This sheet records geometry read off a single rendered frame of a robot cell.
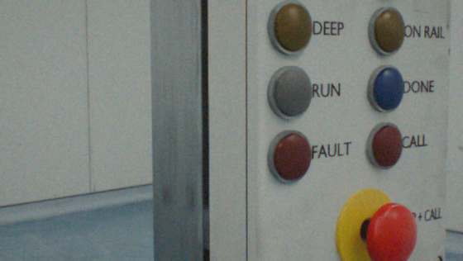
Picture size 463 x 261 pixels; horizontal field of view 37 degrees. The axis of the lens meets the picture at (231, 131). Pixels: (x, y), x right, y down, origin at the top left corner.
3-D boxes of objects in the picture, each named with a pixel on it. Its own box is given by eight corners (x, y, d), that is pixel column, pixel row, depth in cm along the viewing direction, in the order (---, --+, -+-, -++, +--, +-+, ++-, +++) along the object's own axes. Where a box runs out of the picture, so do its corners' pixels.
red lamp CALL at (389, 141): (406, 166, 45) (407, 123, 44) (377, 170, 43) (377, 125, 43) (396, 164, 45) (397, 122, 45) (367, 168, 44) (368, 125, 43)
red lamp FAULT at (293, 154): (315, 179, 40) (315, 131, 39) (278, 184, 38) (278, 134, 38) (305, 177, 40) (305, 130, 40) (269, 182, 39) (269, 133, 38)
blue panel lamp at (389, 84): (407, 110, 44) (408, 66, 44) (378, 112, 43) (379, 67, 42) (397, 109, 45) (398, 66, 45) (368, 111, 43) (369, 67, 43)
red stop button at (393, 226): (423, 265, 43) (425, 201, 42) (379, 277, 40) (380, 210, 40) (368, 249, 46) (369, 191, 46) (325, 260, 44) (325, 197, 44)
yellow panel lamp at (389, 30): (408, 53, 44) (409, 8, 44) (379, 53, 42) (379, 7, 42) (398, 53, 44) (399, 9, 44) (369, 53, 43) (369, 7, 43)
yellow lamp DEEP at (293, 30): (316, 52, 39) (316, 2, 39) (278, 52, 37) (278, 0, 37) (306, 53, 40) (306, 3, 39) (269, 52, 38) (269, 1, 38)
